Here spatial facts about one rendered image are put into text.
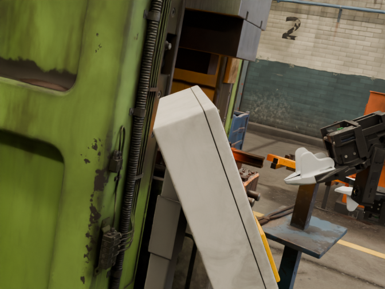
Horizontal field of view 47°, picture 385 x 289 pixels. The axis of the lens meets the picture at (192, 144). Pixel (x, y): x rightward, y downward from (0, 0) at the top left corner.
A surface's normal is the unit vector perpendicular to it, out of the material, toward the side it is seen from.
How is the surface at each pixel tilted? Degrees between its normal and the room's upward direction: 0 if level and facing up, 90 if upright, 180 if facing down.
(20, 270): 90
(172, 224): 89
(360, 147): 90
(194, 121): 90
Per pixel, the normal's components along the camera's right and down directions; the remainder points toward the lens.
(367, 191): 0.08, 0.20
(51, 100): -0.36, 0.10
